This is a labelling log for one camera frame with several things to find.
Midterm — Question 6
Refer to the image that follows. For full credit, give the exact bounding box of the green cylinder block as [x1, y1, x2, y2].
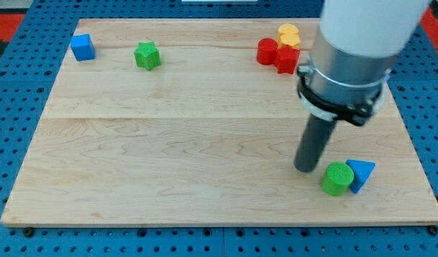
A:
[321, 162, 354, 196]

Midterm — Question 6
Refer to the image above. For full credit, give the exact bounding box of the red cylinder block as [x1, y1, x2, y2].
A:
[257, 38, 278, 65]

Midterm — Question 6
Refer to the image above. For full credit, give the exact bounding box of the blue cube block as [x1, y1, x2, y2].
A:
[71, 34, 95, 61]

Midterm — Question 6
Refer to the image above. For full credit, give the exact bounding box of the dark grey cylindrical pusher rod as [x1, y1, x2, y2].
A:
[294, 114, 337, 173]

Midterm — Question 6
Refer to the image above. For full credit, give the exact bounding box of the green star block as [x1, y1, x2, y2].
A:
[134, 41, 161, 71]

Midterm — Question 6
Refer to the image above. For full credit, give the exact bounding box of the wooden board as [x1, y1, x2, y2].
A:
[1, 19, 438, 228]

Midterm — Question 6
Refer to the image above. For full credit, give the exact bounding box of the yellow cylinder block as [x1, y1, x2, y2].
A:
[278, 23, 299, 36]

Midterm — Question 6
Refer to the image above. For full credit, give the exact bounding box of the yellow hexagon block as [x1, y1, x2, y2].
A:
[277, 34, 301, 50]

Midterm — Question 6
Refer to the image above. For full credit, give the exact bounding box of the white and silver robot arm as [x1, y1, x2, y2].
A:
[297, 0, 429, 126]

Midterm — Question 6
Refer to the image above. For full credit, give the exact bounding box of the blue triangle block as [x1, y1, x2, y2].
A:
[346, 159, 376, 194]

